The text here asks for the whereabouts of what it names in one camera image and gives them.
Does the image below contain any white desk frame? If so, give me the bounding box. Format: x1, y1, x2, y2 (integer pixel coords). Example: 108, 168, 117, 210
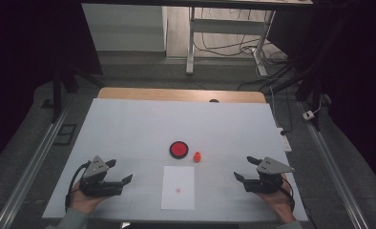
185, 6, 277, 77

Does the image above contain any person's left hand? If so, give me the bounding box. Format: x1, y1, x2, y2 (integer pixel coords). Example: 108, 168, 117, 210
69, 180, 110, 215

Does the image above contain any dark curtain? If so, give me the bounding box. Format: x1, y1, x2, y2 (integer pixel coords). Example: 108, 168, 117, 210
0, 0, 103, 173
266, 0, 376, 194

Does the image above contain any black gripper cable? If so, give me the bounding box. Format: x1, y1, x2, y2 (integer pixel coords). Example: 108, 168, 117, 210
65, 160, 92, 213
280, 176, 296, 213

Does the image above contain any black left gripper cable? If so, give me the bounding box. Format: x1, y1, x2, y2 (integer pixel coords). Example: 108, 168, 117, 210
65, 160, 92, 213

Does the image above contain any white power strip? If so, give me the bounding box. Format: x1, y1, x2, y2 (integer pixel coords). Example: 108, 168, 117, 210
277, 127, 293, 153

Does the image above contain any black metal stand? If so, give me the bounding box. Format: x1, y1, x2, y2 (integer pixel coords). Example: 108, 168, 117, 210
51, 63, 105, 124
265, 56, 324, 132

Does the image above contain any round red ink pad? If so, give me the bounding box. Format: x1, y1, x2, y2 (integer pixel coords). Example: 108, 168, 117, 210
169, 140, 190, 160

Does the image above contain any long black floor cable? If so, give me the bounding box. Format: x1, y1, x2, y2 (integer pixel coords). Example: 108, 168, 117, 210
237, 63, 293, 92

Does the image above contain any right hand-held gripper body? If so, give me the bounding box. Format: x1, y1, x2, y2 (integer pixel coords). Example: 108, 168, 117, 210
242, 156, 296, 195

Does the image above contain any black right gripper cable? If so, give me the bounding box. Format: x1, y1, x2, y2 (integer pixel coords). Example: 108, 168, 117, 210
280, 176, 296, 213

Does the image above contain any small white adapter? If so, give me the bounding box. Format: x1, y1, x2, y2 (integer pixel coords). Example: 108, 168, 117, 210
303, 101, 323, 121

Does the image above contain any large white table cover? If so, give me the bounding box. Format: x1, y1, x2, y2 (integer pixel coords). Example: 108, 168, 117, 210
42, 97, 309, 222

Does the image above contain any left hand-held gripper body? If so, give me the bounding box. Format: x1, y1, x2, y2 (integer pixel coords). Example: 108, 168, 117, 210
78, 155, 124, 198

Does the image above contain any small white paper sheet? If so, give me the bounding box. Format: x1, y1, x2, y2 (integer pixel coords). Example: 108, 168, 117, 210
160, 165, 196, 211

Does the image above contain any black floor cable tangle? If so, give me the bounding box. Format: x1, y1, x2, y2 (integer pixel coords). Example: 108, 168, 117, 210
194, 8, 289, 65

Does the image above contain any black floor frame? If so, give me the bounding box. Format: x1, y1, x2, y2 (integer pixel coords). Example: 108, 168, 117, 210
53, 123, 78, 147

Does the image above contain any metal floor rail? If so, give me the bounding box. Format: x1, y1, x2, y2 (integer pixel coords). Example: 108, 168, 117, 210
0, 94, 73, 229
299, 101, 370, 229

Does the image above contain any person's right hand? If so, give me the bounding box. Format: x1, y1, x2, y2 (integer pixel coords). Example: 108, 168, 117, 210
256, 173, 297, 224

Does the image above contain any light grey cabinet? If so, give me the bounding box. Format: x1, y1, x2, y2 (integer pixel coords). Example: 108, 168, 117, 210
81, 3, 168, 52

